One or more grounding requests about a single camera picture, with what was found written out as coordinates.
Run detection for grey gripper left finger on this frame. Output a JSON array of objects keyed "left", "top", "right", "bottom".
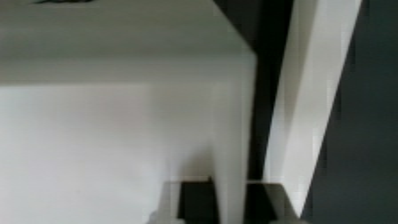
[{"left": 145, "top": 180, "right": 220, "bottom": 224}]

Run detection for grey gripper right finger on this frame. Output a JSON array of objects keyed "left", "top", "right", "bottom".
[{"left": 243, "top": 182, "right": 308, "bottom": 224}]

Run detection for white U-shaped border frame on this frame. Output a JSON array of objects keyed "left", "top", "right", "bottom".
[{"left": 262, "top": 0, "right": 362, "bottom": 211}]

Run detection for white drawer cabinet box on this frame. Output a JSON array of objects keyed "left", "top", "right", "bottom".
[{"left": 0, "top": 0, "right": 255, "bottom": 224}]

